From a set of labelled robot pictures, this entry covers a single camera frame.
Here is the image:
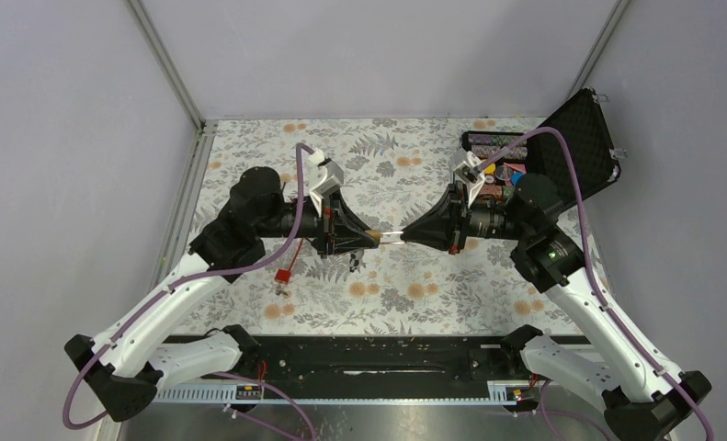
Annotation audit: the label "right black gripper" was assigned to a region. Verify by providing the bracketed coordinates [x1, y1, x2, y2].
[400, 180, 530, 255]

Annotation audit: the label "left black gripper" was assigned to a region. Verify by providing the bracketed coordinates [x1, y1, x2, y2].
[257, 188, 380, 258]

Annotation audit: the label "brass padlock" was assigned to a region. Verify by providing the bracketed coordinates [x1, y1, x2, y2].
[367, 230, 382, 243]

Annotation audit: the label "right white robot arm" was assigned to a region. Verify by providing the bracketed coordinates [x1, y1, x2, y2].
[402, 174, 711, 440]

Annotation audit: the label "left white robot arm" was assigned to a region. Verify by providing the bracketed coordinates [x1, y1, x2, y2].
[64, 166, 380, 422]

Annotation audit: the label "floral tablecloth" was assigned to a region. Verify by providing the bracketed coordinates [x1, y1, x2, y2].
[177, 118, 579, 335]

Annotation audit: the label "blue poker chip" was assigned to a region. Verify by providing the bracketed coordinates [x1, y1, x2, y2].
[510, 173, 524, 186]

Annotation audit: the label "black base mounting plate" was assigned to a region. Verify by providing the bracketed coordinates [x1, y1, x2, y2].
[199, 333, 584, 401]

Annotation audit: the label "black poker chip case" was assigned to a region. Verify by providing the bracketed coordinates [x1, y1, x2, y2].
[494, 87, 621, 211]

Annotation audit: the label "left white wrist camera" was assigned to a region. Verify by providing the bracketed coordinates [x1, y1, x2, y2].
[307, 148, 345, 215]

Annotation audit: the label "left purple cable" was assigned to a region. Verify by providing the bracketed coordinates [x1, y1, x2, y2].
[62, 142, 317, 430]

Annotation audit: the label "purple cable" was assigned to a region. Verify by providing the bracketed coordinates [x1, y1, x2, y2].
[62, 142, 317, 430]
[478, 126, 716, 441]

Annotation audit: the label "red and black clip wires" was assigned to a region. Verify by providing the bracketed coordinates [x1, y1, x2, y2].
[274, 238, 306, 299]

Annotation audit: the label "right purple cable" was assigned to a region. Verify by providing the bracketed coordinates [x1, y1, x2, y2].
[478, 126, 716, 441]

